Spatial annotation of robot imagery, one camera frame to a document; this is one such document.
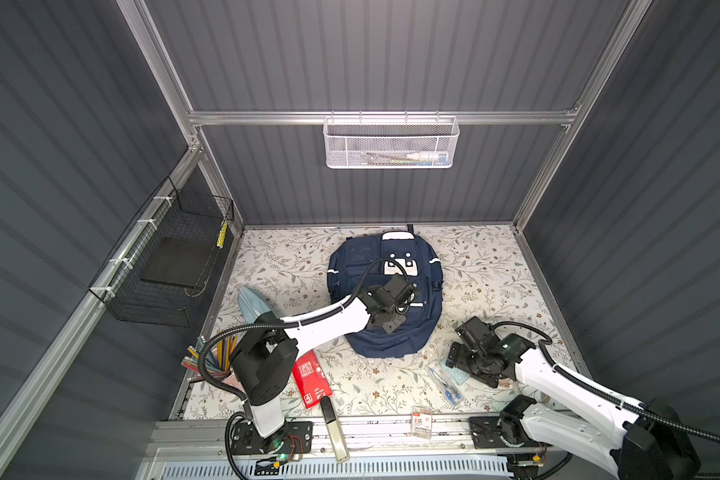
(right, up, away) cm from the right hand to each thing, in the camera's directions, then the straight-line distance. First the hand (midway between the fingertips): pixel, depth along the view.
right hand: (462, 367), depth 83 cm
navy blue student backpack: (-26, +30, +16) cm, 43 cm away
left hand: (-20, +16, +4) cm, 26 cm away
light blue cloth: (-63, +16, +9) cm, 65 cm away
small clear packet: (-13, -10, -9) cm, 19 cm away
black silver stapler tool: (-35, -11, -11) cm, 38 cm away
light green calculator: (-1, -2, -2) cm, 3 cm away
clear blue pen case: (-4, -6, -4) cm, 8 cm away
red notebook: (-43, -5, +3) cm, 43 cm away
